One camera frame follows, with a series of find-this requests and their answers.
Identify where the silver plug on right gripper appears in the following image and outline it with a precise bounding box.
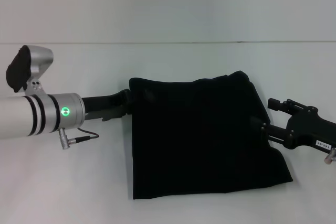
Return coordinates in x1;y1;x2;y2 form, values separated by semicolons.
323;148;336;166

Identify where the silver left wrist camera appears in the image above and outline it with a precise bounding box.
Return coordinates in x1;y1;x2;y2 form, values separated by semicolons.
5;45;55;95

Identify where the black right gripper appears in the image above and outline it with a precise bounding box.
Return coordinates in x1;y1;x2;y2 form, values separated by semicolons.
251;98;336;154

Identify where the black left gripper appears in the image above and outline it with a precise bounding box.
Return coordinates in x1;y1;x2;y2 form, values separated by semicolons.
80;90;132;123

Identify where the left arm dark cable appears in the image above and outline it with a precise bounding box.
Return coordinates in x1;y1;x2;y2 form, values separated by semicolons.
58;126;101;151

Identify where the black shirt with FREE print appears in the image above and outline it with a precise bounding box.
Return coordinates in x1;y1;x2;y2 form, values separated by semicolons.
128;70;294;201

